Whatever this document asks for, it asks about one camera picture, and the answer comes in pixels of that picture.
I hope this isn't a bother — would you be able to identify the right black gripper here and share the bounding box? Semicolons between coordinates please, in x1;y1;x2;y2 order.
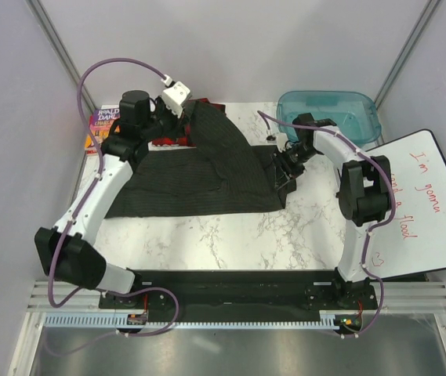
270;143;319;190

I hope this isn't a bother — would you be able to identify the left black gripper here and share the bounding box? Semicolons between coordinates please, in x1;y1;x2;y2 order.
140;96;188;143

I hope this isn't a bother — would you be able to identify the dark pinstriped long sleeve shirt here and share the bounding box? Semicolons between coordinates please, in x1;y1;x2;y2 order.
106;101;297;219

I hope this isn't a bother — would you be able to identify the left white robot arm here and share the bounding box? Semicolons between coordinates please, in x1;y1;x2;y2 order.
34;81;191;308

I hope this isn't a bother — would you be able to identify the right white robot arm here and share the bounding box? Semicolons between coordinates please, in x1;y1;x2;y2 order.
273;113;396;309

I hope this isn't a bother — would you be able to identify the red black plaid folded shirt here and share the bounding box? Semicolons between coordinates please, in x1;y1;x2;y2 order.
151;98;226;147

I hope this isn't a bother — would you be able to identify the Roald Dahl paperback book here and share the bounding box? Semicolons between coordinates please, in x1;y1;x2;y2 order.
85;104;120;155

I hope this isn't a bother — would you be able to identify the teal transparent plastic bin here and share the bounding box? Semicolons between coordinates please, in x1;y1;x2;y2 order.
276;91;382;146

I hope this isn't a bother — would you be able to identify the whiteboard with red writing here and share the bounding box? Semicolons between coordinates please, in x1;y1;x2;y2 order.
366;130;446;278

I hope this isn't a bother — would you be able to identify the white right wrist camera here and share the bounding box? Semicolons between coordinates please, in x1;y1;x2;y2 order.
266;132;288;152

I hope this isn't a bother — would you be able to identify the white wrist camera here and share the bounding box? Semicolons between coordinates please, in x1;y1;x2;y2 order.
161;81;191;118
266;132;288;152

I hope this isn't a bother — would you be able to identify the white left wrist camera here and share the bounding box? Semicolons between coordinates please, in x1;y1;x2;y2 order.
161;81;191;118

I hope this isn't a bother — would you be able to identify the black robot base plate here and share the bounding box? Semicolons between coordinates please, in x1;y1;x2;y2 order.
99;270;378;321

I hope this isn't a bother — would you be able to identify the white slotted cable duct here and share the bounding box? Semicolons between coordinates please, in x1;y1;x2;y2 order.
43;313;361;330

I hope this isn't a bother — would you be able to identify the aluminium frame rail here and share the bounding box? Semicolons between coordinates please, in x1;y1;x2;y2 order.
26;279;446;313

